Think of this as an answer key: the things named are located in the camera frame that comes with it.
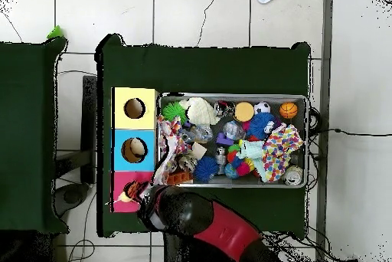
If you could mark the orange plastic building brick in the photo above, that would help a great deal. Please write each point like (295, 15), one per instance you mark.
(180, 177)

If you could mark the multicoloured spiky caterpillar toy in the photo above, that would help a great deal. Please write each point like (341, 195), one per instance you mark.
(240, 164)

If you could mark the colourful dotted cloth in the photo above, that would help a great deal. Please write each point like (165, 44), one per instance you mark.
(280, 151)
(171, 127)
(160, 173)

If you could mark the mint green knitted cloth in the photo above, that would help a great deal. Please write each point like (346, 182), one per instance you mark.
(249, 150)

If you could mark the orange plush toy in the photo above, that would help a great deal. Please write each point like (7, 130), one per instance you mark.
(134, 189)

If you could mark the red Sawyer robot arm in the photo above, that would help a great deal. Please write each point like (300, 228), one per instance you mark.
(226, 231)

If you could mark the wooden box with three holes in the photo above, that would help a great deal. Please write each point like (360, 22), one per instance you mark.
(147, 121)

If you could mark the shallow metal mesh bin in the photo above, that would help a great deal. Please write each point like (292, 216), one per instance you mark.
(294, 99)

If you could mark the cream knitted cloth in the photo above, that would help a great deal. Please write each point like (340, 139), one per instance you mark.
(200, 110)

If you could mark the green spiky ball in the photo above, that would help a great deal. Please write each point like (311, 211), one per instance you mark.
(173, 111)

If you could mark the blue spiky ball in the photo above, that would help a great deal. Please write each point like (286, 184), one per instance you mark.
(258, 125)
(205, 168)

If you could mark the orange foam cylinder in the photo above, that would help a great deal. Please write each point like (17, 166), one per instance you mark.
(244, 111)

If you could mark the dark green tablecloth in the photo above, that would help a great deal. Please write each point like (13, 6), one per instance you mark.
(199, 69)
(27, 121)

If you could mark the bright green object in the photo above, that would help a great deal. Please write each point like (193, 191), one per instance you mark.
(55, 32)

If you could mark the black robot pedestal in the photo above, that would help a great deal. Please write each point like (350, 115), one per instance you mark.
(174, 252)

